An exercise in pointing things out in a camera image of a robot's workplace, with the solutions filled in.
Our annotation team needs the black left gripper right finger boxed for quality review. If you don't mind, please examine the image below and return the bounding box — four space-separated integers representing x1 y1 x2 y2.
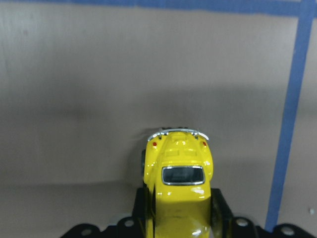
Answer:
211 188 233 238

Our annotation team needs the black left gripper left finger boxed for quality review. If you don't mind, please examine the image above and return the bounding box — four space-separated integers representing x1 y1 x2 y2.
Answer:
132 187 150 238

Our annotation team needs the yellow toy beetle car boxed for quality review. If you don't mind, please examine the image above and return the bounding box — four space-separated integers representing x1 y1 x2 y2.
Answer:
143 127 213 238

